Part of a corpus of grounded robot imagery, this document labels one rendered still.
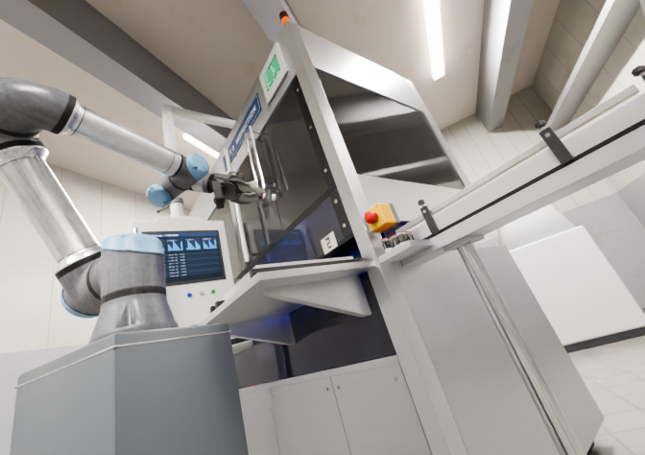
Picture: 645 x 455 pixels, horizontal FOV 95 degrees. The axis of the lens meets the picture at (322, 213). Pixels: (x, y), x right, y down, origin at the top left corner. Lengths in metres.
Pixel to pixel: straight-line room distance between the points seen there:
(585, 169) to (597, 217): 3.98
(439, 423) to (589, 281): 2.91
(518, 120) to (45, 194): 5.05
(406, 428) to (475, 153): 4.27
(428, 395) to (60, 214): 1.00
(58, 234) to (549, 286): 3.58
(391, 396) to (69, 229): 0.95
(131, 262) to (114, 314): 0.10
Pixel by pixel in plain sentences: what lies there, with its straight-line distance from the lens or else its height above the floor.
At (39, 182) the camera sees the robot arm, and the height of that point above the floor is 1.18.
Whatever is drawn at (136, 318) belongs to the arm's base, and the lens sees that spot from 0.67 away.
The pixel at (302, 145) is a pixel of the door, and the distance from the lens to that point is 1.33.
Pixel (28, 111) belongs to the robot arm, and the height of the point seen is 1.27.
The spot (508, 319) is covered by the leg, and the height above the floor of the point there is 0.61.
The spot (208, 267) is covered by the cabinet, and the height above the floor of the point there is 1.25.
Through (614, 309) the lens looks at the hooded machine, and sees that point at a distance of 3.74.
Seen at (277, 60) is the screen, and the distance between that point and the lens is 1.64.
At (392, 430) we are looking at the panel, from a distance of 1.10.
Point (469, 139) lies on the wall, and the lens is 5.02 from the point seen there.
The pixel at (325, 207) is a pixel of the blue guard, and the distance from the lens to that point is 1.14.
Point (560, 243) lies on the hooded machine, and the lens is 3.70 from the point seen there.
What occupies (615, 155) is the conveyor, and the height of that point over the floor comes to 0.85.
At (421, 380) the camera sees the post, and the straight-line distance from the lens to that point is 0.95.
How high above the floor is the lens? 0.68
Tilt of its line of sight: 23 degrees up
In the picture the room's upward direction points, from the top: 18 degrees counter-clockwise
